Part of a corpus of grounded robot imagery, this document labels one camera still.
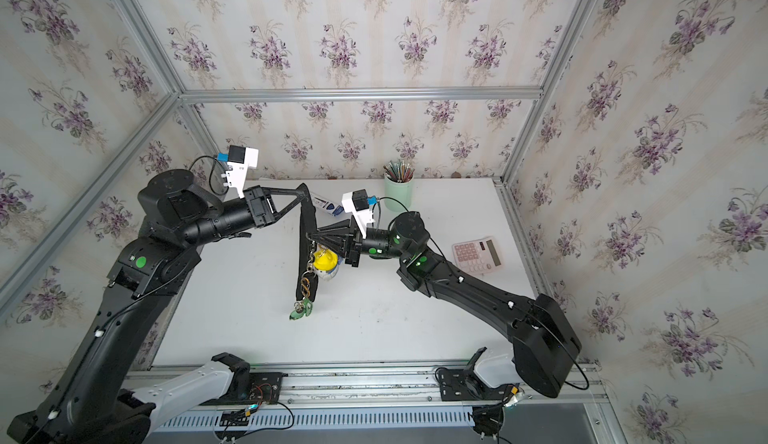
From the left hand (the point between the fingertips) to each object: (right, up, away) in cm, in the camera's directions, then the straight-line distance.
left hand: (309, 201), depth 52 cm
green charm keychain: (-7, -25, +17) cm, 31 cm away
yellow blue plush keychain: (+1, -13, +12) cm, 18 cm away
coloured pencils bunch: (+19, +12, +53) cm, 57 cm away
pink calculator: (+44, -17, +43) cm, 64 cm away
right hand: (0, -7, +7) cm, 10 cm away
